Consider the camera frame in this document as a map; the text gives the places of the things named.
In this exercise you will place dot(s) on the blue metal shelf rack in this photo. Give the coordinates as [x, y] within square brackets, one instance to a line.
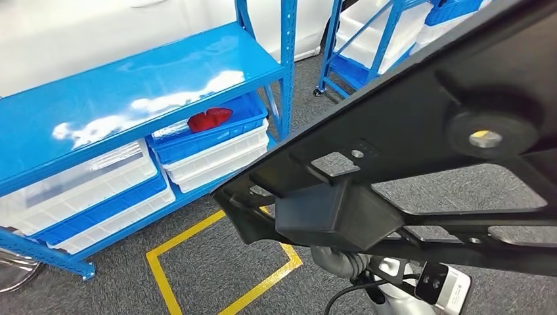
[130, 74]

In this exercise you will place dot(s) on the red plastic part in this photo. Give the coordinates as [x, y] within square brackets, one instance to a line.
[201, 123]
[222, 114]

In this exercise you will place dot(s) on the yellow floor tape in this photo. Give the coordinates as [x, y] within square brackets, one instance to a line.
[161, 278]

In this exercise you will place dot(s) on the black caster wheel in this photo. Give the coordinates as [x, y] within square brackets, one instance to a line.
[318, 92]

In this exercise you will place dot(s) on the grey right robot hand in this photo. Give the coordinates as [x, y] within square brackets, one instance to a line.
[330, 261]

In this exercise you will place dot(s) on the blue wheeled metal rack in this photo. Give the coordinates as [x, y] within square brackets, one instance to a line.
[329, 43]

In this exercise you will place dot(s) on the black camera bracket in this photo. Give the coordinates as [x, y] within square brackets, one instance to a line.
[394, 271]

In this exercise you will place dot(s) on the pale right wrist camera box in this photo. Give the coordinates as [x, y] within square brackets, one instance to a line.
[452, 291]

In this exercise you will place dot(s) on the chrome round base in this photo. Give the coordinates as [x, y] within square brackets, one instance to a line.
[17, 274]

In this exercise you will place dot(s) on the black plastic plate frame part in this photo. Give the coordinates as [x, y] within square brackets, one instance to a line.
[391, 108]

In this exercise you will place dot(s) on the white car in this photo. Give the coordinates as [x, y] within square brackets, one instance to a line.
[65, 34]

